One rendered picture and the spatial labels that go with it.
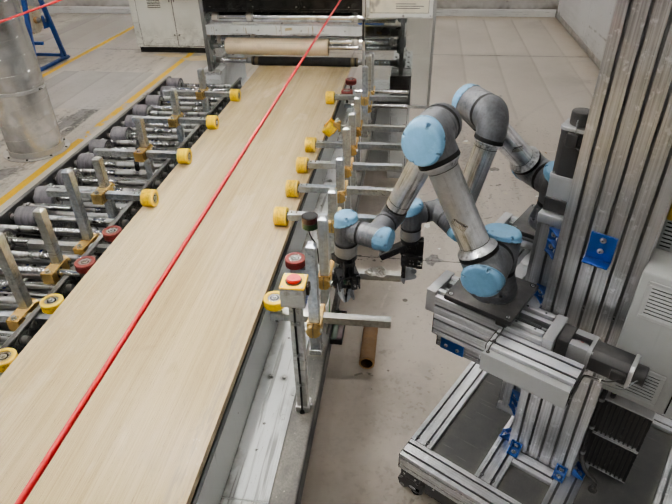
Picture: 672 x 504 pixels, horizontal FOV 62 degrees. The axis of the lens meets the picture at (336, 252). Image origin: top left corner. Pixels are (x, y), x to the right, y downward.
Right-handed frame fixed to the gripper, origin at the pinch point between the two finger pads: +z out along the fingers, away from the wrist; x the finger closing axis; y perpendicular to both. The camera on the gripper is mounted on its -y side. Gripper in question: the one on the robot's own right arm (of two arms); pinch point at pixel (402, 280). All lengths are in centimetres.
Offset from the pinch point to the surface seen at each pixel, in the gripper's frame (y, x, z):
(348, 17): -49, 254, -44
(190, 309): -73, -34, -7
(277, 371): -44, -33, 21
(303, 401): -29, -57, 8
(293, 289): -29, -59, -39
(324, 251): -29.2, -5.8, -15.7
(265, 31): -111, 250, -35
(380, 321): -6.7, -26.5, -1.5
